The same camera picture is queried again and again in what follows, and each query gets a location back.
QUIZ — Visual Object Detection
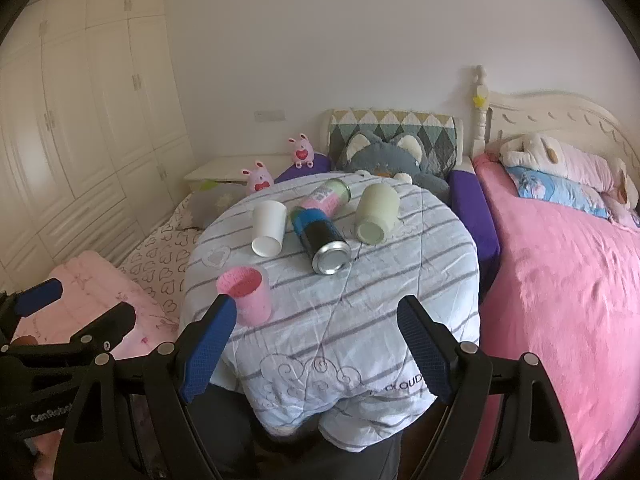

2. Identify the heart print sheet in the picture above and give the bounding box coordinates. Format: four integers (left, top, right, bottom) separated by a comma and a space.
117, 192, 206, 332

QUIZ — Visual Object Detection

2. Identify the purple cushion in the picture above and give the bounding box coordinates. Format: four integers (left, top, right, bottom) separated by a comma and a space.
447, 170, 502, 306
274, 152, 332, 184

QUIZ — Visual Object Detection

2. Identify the cream bed headboard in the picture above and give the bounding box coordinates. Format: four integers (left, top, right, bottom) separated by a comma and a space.
471, 65, 640, 173

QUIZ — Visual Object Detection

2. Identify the white cup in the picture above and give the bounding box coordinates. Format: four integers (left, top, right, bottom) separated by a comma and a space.
251, 200, 288, 258

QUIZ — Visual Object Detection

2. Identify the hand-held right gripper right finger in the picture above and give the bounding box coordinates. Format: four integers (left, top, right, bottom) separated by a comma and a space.
396, 295, 581, 480

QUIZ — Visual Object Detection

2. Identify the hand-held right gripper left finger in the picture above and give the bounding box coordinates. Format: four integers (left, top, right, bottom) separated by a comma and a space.
59, 292, 238, 480

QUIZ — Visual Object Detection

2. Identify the pink bunny toy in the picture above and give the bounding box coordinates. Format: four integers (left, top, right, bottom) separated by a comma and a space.
242, 160, 275, 196
287, 133, 315, 169

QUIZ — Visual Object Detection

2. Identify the grey cat plush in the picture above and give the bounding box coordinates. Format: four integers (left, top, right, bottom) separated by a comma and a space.
336, 130, 451, 202

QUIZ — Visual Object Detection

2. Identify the blue printed pillow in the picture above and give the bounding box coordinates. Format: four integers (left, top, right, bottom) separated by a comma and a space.
505, 165, 615, 221

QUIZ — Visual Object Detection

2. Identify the grey striped white quilt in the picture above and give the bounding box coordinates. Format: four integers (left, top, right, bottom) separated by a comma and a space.
179, 172, 482, 450

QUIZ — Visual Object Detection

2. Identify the pink pillow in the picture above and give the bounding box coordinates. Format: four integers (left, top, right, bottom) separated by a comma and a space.
542, 141, 622, 195

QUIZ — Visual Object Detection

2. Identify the pink green bottle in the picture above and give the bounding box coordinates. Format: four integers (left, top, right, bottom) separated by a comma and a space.
299, 178, 351, 216

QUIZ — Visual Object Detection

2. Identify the pink cup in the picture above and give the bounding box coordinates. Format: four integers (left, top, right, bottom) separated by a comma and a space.
216, 266, 273, 327

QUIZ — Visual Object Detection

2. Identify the blue and black can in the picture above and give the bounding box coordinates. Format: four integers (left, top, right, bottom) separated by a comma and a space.
291, 207, 352, 276

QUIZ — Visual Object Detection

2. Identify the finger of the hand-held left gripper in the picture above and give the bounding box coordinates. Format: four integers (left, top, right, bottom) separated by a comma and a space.
0, 277, 65, 319
0, 302, 137, 361

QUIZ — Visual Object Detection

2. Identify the pale pink quilt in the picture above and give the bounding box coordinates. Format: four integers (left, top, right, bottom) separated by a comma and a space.
10, 250, 182, 461

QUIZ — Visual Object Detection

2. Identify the pale green cup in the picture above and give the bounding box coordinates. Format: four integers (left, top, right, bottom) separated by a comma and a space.
354, 182, 401, 244

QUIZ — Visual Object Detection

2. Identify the diamond pattern cushion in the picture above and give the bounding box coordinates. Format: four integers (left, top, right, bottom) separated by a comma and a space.
327, 108, 463, 177

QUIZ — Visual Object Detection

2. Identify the white plush dog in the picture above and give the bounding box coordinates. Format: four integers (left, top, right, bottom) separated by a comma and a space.
500, 132, 640, 208

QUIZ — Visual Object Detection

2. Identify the white nightstand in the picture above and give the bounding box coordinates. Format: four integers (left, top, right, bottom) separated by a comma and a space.
184, 154, 297, 187

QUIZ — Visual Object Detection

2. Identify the cream wardrobe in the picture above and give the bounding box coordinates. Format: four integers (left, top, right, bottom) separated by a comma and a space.
0, 0, 198, 297

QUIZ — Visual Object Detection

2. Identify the grey pillow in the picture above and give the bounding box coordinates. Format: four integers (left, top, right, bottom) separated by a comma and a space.
192, 180, 252, 232

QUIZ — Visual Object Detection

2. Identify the pink bed blanket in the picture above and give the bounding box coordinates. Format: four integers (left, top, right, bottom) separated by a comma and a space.
465, 154, 640, 480

